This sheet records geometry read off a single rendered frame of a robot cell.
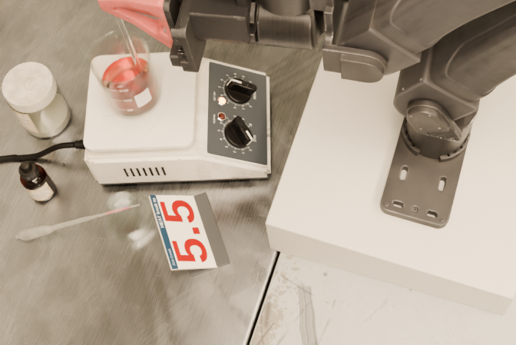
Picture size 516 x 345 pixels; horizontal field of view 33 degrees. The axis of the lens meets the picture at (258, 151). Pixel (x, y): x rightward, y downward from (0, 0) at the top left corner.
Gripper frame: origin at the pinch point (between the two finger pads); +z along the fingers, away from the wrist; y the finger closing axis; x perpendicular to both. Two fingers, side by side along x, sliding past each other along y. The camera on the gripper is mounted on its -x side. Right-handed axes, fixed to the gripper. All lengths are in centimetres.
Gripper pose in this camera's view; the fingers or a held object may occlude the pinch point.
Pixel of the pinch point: (108, 1)
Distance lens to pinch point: 83.6
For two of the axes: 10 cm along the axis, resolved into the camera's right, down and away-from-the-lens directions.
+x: 1.1, 4.6, 8.8
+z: -9.8, -1.1, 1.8
